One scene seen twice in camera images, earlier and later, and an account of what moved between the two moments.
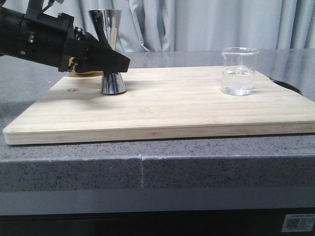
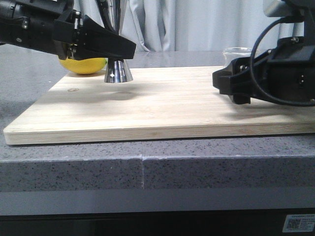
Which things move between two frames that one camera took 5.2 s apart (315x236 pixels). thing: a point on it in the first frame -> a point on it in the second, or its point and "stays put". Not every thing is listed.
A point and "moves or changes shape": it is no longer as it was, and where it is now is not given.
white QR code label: (299, 222) stays put
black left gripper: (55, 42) -> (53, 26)
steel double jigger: (108, 21) moves or changes shape
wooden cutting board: (161, 103) stays put
